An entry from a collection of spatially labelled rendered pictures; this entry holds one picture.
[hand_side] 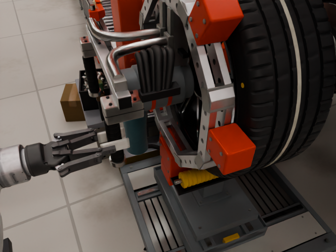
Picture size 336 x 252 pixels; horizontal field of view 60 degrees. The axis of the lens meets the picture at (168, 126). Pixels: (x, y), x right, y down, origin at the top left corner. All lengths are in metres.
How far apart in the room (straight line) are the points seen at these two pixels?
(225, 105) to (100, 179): 1.20
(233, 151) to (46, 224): 1.21
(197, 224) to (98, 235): 0.52
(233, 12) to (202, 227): 0.91
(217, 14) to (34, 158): 0.49
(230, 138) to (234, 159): 0.05
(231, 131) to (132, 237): 0.96
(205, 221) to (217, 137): 0.69
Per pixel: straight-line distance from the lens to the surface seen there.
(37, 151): 0.72
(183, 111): 1.13
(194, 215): 1.31
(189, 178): 1.03
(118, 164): 0.78
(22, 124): 2.28
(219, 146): 0.65
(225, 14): 0.61
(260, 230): 1.41
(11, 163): 0.72
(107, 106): 0.65
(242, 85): 0.67
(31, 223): 1.69
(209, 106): 0.65
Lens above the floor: 1.34
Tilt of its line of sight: 41 degrees down
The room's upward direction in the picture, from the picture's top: straight up
